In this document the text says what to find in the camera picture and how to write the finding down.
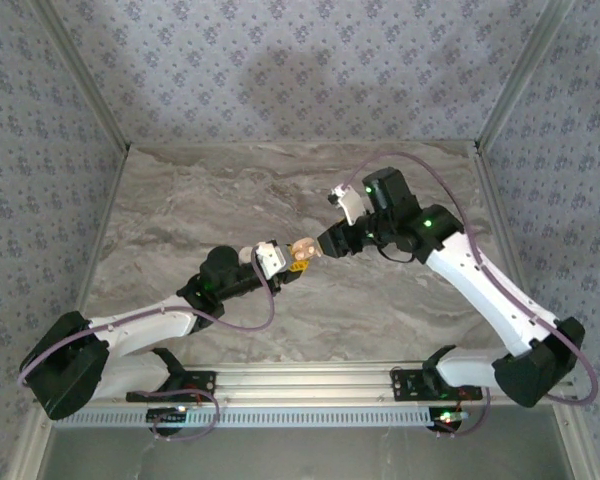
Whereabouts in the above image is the cream earbud charging case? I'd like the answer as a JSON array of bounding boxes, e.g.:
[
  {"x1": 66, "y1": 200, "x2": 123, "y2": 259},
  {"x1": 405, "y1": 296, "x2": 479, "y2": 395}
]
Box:
[{"x1": 290, "y1": 236, "x2": 323, "y2": 262}]

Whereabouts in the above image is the black controller board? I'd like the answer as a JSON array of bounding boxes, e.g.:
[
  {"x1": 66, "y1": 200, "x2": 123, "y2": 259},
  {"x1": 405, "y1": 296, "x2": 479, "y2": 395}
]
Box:
[
  {"x1": 428, "y1": 407, "x2": 469, "y2": 437},
  {"x1": 146, "y1": 405, "x2": 190, "y2": 437}
]

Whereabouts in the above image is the grey metal panel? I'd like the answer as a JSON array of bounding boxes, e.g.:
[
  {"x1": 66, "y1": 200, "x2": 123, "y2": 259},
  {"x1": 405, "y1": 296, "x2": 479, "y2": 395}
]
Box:
[{"x1": 42, "y1": 424, "x2": 579, "y2": 480}]

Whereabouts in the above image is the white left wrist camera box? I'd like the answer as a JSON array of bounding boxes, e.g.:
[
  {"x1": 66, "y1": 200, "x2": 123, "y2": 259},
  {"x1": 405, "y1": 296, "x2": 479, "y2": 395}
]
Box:
[{"x1": 251, "y1": 240, "x2": 290, "y2": 277}]

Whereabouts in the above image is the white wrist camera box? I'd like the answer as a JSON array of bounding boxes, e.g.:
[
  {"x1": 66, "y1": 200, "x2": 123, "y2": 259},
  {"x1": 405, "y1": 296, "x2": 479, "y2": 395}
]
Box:
[
  {"x1": 251, "y1": 240, "x2": 290, "y2": 277},
  {"x1": 327, "y1": 183, "x2": 367, "y2": 227}
]

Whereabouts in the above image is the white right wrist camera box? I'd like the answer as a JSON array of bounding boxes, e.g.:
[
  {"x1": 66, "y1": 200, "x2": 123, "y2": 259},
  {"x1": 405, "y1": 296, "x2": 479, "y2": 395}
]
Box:
[{"x1": 327, "y1": 183, "x2": 367, "y2": 227}]

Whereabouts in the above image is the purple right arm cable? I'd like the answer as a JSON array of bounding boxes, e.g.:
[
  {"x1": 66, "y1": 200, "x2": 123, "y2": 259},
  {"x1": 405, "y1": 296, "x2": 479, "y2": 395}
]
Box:
[{"x1": 342, "y1": 152, "x2": 600, "y2": 442}]

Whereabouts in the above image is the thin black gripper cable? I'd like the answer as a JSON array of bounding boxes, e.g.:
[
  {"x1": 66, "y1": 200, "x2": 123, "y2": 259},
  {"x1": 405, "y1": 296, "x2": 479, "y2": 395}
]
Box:
[{"x1": 378, "y1": 243, "x2": 415, "y2": 264}]

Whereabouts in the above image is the aluminium table side rail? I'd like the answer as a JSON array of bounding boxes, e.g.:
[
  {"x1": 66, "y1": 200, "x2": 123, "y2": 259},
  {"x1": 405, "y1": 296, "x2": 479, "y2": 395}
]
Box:
[
  {"x1": 62, "y1": 147, "x2": 131, "y2": 321},
  {"x1": 469, "y1": 142, "x2": 546, "y2": 321}
]

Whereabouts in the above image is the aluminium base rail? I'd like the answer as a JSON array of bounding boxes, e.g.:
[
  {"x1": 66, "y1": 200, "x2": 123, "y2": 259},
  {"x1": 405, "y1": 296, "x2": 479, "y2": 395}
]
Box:
[{"x1": 94, "y1": 360, "x2": 579, "y2": 405}]

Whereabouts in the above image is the white slotted cable duct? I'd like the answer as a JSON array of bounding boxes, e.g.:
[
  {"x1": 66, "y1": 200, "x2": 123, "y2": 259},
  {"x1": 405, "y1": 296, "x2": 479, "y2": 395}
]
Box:
[{"x1": 52, "y1": 407, "x2": 434, "y2": 430}]

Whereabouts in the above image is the aluminium frame post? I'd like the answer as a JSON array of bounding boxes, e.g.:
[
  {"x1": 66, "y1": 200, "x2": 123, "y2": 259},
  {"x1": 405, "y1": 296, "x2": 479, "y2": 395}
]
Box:
[
  {"x1": 472, "y1": 0, "x2": 579, "y2": 156},
  {"x1": 9, "y1": 414, "x2": 56, "y2": 480},
  {"x1": 552, "y1": 399, "x2": 599, "y2": 480},
  {"x1": 29, "y1": 0, "x2": 134, "y2": 154}
]

